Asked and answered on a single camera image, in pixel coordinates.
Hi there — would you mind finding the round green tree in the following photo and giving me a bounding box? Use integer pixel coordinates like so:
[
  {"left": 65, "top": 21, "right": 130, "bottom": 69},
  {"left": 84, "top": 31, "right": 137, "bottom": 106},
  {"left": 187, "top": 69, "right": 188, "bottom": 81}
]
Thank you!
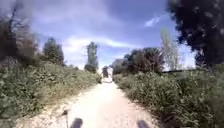
[{"left": 41, "top": 37, "right": 65, "bottom": 66}]

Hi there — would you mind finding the bare brown tree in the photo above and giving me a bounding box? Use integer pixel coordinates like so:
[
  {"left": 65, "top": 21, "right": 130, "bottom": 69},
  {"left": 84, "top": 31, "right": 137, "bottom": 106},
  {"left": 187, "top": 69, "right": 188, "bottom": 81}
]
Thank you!
[{"left": 0, "top": 3, "right": 40, "bottom": 66}]

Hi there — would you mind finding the dark bushy tree clump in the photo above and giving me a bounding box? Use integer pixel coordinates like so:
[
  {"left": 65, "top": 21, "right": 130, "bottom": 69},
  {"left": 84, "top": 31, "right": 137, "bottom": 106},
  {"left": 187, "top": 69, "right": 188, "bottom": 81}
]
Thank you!
[{"left": 111, "top": 47, "right": 166, "bottom": 76}]

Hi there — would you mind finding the tall slender green tree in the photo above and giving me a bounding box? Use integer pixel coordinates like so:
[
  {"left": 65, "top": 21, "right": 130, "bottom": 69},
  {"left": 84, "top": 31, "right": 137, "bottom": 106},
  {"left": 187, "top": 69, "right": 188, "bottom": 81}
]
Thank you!
[{"left": 84, "top": 41, "right": 100, "bottom": 74}]

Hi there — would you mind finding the robot's own part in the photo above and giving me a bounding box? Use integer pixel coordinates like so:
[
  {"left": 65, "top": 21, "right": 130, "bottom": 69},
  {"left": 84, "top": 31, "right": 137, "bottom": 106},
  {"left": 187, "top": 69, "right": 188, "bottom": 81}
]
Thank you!
[
  {"left": 70, "top": 117, "right": 84, "bottom": 128},
  {"left": 137, "top": 120, "right": 151, "bottom": 128}
]

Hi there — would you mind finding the pale dirt path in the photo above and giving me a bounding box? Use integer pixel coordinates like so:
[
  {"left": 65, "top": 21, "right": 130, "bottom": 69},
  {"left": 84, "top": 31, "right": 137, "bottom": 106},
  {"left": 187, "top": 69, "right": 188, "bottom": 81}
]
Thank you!
[{"left": 15, "top": 75, "right": 160, "bottom": 128}]

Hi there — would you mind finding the large dark tree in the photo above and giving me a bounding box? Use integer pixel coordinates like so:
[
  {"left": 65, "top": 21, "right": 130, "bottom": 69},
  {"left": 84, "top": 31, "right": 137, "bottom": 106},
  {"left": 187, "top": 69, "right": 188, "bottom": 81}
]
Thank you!
[{"left": 166, "top": 0, "right": 224, "bottom": 69}]

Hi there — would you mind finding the pale slender tree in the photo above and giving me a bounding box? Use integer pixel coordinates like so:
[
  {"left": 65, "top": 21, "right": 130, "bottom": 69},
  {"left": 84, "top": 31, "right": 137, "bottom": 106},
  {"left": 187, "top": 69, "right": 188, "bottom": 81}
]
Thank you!
[{"left": 160, "top": 28, "right": 181, "bottom": 72}]

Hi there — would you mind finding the green weedy verge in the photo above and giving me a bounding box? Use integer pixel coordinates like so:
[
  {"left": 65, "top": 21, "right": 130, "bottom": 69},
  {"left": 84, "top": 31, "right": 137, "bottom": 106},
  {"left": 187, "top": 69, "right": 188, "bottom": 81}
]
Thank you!
[
  {"left": 0, "top": 59, "right": 103, "bottom": 128},
  {"left": 112, "top": 68, "right": 224, "bottom": 128}
]

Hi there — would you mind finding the small dark tree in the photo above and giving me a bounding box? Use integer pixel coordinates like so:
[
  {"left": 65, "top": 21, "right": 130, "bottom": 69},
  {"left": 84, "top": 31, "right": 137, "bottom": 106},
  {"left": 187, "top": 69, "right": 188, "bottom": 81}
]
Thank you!
[{"left": 101, "top": 65, "right": 110, "bottom": 79}]

